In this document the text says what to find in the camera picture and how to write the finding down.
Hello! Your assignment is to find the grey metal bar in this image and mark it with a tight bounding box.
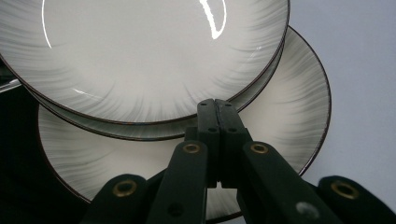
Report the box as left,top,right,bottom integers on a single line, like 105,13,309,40
0,77,22,94

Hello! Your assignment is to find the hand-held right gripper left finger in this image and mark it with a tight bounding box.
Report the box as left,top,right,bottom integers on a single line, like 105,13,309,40
146,98,221,224

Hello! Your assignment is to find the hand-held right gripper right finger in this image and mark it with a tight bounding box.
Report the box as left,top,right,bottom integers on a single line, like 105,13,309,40
215,99,344,224

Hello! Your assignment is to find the white plate with grey streaks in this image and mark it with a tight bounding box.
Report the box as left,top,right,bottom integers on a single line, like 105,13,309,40
0,0,291,126
36,26,332,224
26,40,286,142

